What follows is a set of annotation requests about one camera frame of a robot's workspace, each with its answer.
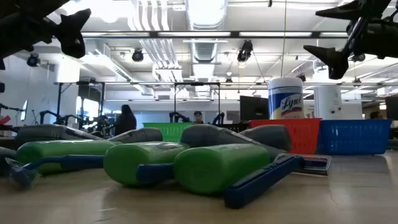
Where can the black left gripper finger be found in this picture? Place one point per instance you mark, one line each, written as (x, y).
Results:
(73, 34)
(51, 3)

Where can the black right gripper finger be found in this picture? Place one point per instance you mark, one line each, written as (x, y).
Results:
(337, 63)
(354, 9)

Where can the grey travel tube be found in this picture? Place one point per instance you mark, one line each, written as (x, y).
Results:
(140, 135)
(205, 135)
(6, 160)
(46, 132)
(270, 137)

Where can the green battery pack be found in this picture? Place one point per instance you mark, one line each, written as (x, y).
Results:
(214, 169)

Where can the background black robot arm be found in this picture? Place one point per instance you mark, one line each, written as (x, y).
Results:
(54, 115)
(178, 116)

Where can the black ceiling spotlight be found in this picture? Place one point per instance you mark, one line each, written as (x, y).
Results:
(137, 55)
(33, 60)
(245, 51)

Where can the white round pillar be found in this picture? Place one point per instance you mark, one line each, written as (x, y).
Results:
(327, 102)

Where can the Lysol wipes canister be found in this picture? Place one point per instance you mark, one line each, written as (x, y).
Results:
(285, 99)

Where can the person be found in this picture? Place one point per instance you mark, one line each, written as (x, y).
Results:
(198, 117)
(376, 115)
(125, 121)

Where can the blue plastic basket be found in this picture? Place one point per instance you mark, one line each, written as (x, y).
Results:
(353, 137)

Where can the red plastic basket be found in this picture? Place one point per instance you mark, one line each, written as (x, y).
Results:
(306, 135)

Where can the black computer monitor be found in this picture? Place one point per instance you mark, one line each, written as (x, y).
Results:
(253, 108)

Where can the black plastic basket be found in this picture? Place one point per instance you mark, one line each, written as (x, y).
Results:
(233, 127)

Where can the green plastic basket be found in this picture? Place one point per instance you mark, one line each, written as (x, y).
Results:
(168, 132)

